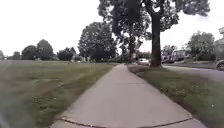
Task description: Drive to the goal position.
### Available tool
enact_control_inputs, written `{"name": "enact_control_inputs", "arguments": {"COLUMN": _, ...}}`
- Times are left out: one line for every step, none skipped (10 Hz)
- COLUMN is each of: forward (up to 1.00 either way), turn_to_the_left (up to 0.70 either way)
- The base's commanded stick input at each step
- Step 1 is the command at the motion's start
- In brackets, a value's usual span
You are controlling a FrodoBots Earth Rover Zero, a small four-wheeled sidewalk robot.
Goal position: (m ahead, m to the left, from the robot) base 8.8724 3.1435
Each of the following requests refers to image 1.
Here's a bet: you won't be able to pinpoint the large round-crowned tree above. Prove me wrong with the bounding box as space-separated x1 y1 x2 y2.
77 21 118 63

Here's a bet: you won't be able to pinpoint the grey concrete sidewalk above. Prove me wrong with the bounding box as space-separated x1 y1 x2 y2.
49 63 208 128

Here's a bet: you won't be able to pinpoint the tall slender leafy tree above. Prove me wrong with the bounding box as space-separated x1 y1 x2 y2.
97 0 153 64

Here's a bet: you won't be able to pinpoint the forked-trunk roadside tree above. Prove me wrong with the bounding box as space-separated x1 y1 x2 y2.
139 0 212 69

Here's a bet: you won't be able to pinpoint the wide grass field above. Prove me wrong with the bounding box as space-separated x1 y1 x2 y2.
0 59 119 128

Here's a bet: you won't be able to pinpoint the white houses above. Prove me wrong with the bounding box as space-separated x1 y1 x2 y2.
171 49 188 62

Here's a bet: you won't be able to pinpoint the grass strip beside sidewalk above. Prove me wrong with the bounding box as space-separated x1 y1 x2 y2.
128 64 224 128

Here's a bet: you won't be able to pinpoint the row of distant trees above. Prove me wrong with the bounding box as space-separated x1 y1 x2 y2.
0 38 78 62

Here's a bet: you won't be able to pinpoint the grass verge across road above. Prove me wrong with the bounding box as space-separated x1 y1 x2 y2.
164 59 218 70

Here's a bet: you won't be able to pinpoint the grey asphalt road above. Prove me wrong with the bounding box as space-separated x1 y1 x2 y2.
162 64 224 83

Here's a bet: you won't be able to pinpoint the cluster of trees across road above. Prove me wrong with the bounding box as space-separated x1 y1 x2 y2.
185 30 216 62

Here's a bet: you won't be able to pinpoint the grey vehicle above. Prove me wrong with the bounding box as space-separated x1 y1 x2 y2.
215 59 224 71

